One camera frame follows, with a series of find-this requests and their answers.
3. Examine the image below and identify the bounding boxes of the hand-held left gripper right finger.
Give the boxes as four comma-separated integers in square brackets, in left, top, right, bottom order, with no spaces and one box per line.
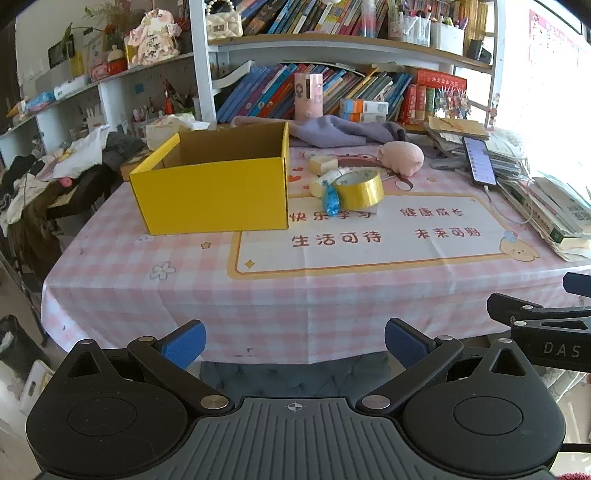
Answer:
[361,318,536,415]

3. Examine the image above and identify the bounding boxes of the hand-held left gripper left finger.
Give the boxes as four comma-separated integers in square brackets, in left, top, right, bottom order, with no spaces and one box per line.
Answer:
[66,320,236,415]

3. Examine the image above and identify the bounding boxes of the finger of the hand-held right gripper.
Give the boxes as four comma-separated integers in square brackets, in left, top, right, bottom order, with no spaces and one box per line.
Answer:
[487,293,591,329]
[563,272,591,297]

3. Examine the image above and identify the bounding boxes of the yellow cardboard box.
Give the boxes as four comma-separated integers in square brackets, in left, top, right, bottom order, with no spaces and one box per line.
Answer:
[129,121,291,236]

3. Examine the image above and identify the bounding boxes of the yellow tape roll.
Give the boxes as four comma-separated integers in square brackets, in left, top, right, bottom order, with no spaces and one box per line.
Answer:
[333,170,385,209]

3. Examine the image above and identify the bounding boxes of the blue plastic bag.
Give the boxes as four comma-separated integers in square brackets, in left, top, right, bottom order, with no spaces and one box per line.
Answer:
[322,181,341,217]

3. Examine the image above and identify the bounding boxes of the clear tape roll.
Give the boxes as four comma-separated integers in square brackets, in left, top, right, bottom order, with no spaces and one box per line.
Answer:
[310,168,356,198]

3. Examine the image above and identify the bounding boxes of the pink pig plush toy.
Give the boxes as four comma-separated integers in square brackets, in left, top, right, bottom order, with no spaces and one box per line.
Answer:
[379,141,424,177]

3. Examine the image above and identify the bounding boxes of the pale yellow block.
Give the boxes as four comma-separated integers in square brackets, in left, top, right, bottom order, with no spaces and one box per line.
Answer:
[308,155,339,176]

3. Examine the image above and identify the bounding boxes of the pink checked printed tablecloth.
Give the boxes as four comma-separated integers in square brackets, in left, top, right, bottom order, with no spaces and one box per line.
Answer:
[41,131,591,365]

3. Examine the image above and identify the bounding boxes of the pile of books and papers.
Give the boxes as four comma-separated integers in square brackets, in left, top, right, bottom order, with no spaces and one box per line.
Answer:
[485,129,591,264]

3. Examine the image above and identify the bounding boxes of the grey tufted seat cushion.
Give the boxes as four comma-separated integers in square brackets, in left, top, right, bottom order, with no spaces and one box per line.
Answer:
[198,355,393,402]

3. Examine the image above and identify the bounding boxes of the smartphone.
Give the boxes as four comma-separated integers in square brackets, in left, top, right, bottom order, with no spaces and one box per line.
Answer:
[463,136,498,186]

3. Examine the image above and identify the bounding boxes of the brown cardboard box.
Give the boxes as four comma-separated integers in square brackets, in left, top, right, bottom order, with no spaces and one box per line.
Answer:
[119,152,153,182]

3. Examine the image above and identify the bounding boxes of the brown fur coat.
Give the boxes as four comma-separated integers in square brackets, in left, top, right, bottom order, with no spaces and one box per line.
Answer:
[7,185,63,278]

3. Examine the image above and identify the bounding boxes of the kraft paper envelopes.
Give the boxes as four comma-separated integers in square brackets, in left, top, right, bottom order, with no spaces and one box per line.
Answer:
[425,115,490,141]

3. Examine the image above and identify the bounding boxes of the dark grey garment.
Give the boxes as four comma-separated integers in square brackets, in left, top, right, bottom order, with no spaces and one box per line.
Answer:
[102,131,148,169]

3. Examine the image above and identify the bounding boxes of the white crumpled plastic bag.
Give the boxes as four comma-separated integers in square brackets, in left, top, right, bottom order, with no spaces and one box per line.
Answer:
[145,113,211,151]

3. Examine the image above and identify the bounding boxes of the white garment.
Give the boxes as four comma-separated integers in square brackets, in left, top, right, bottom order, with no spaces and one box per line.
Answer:
[37,124,112,181]

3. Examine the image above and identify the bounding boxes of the purple cloth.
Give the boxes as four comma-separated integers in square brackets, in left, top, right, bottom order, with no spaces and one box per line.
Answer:
[288,115,409,148]

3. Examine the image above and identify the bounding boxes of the red boxed book set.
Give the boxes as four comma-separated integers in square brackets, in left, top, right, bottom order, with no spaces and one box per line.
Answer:
[399,68,468,124]

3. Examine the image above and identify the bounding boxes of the orange white blue carton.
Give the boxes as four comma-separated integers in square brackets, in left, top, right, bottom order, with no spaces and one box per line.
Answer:
[339,98,389,124]

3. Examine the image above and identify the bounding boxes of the small black box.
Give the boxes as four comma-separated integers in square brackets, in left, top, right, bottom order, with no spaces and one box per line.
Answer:
[466,39,493,64]

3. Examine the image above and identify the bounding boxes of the white cubby shelf unit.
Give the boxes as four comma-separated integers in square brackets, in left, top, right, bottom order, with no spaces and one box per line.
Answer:
[0,51,199,158]

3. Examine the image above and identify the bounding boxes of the row of colourful slanted books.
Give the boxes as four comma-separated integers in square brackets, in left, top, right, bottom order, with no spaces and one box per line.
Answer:
[216,62,416,124]

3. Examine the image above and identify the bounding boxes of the pink printed carton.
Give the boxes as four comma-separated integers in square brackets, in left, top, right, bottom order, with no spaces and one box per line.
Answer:
[294,72,323,121]

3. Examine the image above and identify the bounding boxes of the white metal bookshelf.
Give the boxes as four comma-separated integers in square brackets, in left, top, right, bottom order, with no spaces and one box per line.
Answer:
[189,0,502,134]

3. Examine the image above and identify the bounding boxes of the white pen box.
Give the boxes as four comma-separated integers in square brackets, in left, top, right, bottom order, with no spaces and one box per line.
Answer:
[430,21,465,56]

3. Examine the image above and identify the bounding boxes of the white flat device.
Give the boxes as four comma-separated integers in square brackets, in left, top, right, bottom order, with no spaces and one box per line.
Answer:
[53,76,89,100]

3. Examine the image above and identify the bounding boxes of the blue tissue pack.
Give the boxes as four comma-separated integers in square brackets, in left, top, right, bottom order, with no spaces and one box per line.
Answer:
[25,91,57,114]

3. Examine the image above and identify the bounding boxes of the red tin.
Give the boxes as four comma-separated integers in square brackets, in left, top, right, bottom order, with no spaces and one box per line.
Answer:
[106,45,129,75]

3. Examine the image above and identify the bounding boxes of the clear pen holder with pens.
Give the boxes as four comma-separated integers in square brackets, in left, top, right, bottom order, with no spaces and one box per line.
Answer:
[388,9,432,47]

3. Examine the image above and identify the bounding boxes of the white quilted handbag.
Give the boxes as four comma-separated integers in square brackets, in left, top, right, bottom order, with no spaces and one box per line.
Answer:
[205,0,243,41]

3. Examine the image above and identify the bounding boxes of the pink bottle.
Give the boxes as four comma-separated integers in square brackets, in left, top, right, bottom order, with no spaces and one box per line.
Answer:
[362,0,384,38]

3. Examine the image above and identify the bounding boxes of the dried flower bouquet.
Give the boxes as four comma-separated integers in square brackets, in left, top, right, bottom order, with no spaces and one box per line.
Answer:
[90,0,144,47]

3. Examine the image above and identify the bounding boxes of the row of books above handbag shelf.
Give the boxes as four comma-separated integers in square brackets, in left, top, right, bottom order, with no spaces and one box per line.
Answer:
[240,0,389,37]

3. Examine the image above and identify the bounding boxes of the white charging cable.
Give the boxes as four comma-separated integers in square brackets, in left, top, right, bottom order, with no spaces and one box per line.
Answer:
[484,185,548,227]

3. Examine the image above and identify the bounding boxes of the pink wall poster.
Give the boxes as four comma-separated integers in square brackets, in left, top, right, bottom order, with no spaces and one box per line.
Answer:
[529,9,583,70]

